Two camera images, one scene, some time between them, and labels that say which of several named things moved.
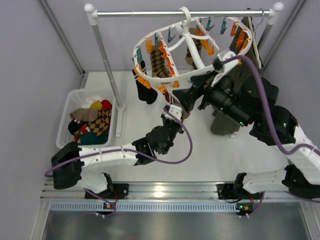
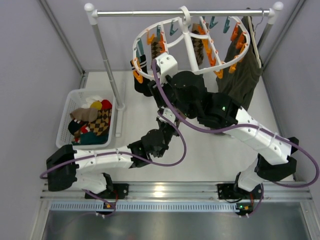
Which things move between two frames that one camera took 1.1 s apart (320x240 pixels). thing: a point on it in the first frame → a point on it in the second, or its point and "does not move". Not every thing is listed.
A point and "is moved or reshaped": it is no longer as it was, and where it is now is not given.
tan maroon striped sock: [83, 115] does not move
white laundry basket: [76, 99] does not move
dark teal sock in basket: [91, 138] does not move
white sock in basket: [90, 100] does not move
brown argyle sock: [190, 58] → [197, 45]
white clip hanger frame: [197, 43] is moved or reshaped
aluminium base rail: [168, 197] does not move
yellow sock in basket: [98, 105] does not move
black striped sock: [146, 94] is moved or reshaped
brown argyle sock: [101, 124] does not move
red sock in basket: [106, 105] does not move
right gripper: [203, 92] → [155, 88]
